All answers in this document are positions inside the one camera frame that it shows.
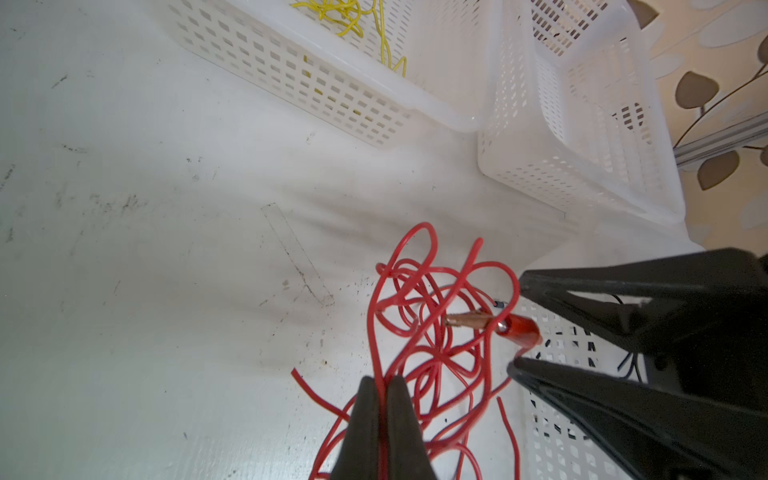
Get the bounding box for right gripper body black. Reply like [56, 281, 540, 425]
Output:
[639, 251, 767, 411]

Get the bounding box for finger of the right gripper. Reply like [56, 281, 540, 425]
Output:
[520, 248, 762, 354]
[507, 358, 767, 479]

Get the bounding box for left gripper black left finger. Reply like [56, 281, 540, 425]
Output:
[330, 376, 382, 480]

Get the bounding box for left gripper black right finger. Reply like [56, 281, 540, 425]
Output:
[386, 376, 437, 480]

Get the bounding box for red cable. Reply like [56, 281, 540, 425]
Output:
[290, 221, 523, 480]

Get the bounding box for red alligator clip lead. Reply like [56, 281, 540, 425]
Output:
[444, 310, 542, 349]

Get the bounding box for yellow cable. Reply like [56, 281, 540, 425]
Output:
[290, 0, 409, 79]

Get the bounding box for front white plastic basket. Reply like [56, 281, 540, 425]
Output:
[515, 239, 706, 480]

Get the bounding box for back middle white basket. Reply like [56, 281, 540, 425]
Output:
[478, 1, 686, 224]

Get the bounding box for back left white basket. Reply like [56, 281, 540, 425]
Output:
[154, 0, 503, 148]

